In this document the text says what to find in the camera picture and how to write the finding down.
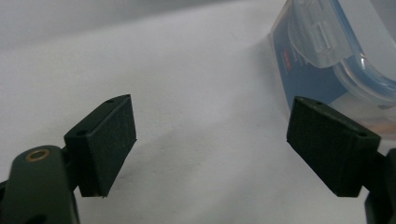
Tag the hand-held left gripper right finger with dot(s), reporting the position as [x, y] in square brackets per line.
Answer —
[330, 146]

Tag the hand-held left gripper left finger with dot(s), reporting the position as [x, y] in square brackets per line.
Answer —
[102, 146]

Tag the clear plastic container blue label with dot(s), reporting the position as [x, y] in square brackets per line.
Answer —
[306, 74]

